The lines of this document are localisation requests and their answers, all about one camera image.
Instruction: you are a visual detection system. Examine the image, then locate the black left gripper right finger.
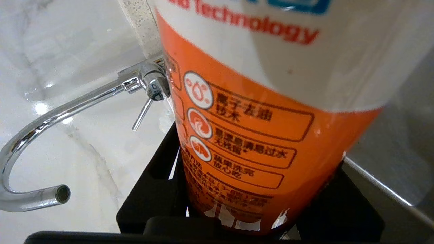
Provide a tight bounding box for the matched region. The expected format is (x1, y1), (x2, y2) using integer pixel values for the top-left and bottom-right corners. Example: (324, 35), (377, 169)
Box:
(295, 158), (386, 238)

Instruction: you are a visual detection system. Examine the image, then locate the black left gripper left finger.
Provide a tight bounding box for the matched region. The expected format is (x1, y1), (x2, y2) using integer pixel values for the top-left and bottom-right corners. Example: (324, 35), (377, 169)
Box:
(116, 121), (190, 234)

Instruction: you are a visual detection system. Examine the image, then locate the orange-label dish soap bottle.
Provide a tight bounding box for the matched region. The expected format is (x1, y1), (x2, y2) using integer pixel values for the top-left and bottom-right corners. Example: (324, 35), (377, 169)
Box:
(147, 0), (434, 236)

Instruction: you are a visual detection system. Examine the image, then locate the chrome faucet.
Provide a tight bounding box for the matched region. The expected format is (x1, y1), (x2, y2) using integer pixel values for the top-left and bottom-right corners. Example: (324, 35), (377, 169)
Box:
(0, 58), (171, 213)

